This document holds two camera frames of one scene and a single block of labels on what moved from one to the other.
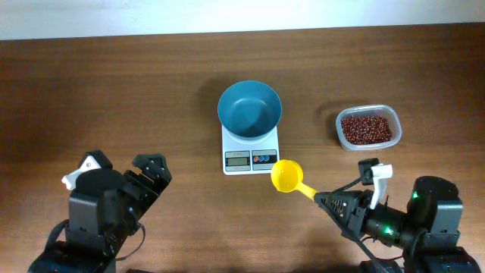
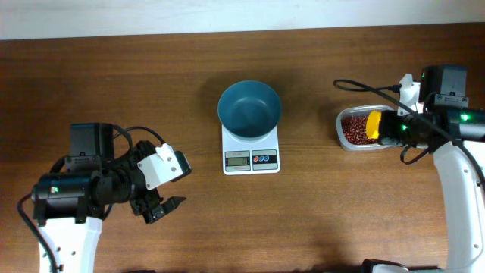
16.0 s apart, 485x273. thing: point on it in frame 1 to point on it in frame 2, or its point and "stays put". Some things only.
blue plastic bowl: [249, 110] stays put
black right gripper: [356, 211] to [384, 127]
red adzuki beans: [365, 130] stays put
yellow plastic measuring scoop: [286, 176] to [373, 124]
